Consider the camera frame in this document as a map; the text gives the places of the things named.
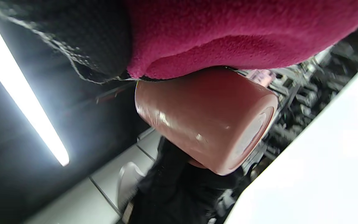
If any person's right hand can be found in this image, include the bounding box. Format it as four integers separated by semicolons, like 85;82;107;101
0;0;133;84

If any person's left hand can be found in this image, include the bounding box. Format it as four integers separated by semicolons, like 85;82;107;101
129;137;245;224

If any pink water cup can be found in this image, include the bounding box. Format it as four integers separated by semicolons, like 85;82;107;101
135;67;279;176

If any magenta cloth with black edge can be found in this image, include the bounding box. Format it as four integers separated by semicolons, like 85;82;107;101
125;0;358;80

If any long ceiling light tube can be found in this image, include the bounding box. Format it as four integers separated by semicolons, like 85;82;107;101
0;3;70;167

